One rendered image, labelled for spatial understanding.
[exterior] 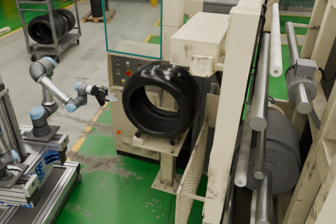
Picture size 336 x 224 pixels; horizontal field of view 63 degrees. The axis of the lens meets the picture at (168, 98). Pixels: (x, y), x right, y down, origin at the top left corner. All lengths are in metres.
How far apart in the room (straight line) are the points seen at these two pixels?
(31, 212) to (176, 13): 1.99
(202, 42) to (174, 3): 0.70
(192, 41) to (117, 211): 1.90
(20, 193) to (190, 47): 1.60
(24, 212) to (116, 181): 0.88
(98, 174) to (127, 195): 0.43
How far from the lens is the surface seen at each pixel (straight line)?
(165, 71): 1.82
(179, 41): 1.38
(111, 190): 2.96
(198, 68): 1.29
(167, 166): 2.75
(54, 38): 5.68
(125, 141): 3.12
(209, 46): 1.35
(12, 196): 2.40
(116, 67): 2.72
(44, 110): 2.51
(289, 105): 2.81
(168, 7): 2.02
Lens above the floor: 2.20
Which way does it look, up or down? 30 degrees down
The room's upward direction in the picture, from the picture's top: 2 degrees clockwise
